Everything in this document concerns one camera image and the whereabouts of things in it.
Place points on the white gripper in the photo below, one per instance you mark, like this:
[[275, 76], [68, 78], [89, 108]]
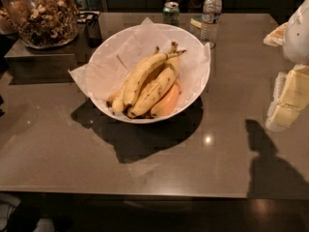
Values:
[[297, 38]]

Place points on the yellow banana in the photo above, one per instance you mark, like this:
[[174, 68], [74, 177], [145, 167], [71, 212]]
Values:
[[118, 103], [157, 84], [140, 73]]

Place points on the orange-tinted right banana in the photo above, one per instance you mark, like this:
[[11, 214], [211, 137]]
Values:
[[167, 104]]

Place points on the white bowl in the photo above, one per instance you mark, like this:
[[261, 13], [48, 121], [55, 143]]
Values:
[[193, 81]]

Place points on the clear plastic water bottle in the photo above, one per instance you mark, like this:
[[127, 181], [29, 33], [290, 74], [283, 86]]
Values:
[[209, 21]]

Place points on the small yellow-green packet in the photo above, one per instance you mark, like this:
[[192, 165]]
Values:
[[196, 21]]

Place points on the green soda can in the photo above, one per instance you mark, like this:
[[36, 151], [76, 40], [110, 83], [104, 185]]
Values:
[[171, 13]]

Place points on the white paper liner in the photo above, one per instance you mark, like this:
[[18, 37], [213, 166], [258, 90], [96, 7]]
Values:
[[109, 71]]

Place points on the black holder with utensils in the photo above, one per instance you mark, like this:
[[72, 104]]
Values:
[[92, 30]]

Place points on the glass jar of nuts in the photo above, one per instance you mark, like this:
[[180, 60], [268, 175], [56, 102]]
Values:
[[43, 24]]

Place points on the dark metal stand box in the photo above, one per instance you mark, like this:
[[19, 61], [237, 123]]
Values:
[[34, 66]]

